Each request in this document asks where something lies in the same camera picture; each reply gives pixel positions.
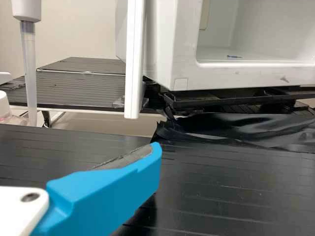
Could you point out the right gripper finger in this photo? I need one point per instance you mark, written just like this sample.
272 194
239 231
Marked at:
103 196

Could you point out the black platform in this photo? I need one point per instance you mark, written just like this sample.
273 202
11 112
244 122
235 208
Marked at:
221 184
81 64
73 88

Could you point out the black tray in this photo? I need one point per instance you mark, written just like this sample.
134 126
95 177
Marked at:
197 99

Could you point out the white-capped bottle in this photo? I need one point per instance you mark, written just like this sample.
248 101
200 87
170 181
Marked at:
4 100

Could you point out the white pipette stand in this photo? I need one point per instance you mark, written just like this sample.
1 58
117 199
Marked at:
134 61

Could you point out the pipette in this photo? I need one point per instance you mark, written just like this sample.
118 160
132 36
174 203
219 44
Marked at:
29 73

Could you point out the white incubator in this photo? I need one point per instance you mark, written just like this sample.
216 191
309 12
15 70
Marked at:
172 49

